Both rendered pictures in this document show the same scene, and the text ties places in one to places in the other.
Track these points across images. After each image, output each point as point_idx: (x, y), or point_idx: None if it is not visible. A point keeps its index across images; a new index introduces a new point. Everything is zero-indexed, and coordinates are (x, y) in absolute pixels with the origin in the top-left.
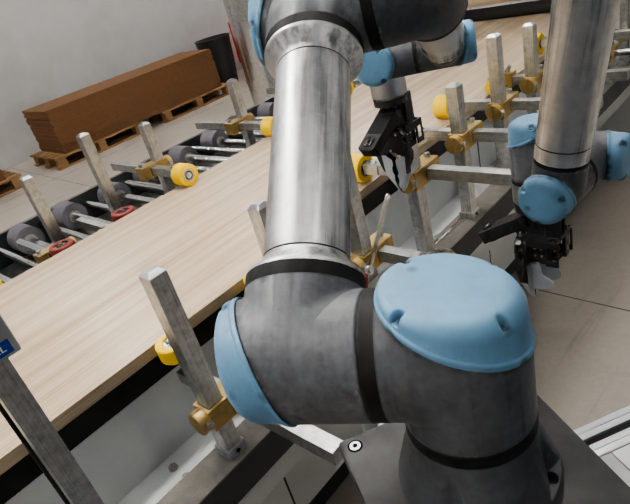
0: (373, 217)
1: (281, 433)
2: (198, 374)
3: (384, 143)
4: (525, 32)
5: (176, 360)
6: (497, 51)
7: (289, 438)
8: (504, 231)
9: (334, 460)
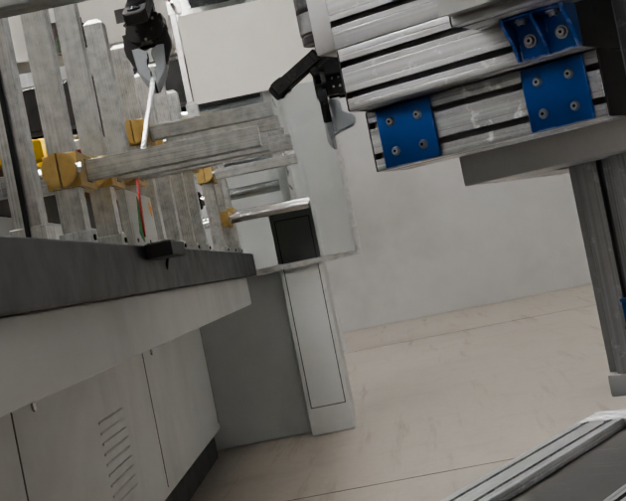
0: (61, 234)
1: (176, 156)
2: (62, 98)
3: (149, 13)
4: (168, 99)
5: None
6: None
7: (189, 154)
8: (298, 72)
9: (258, 136)
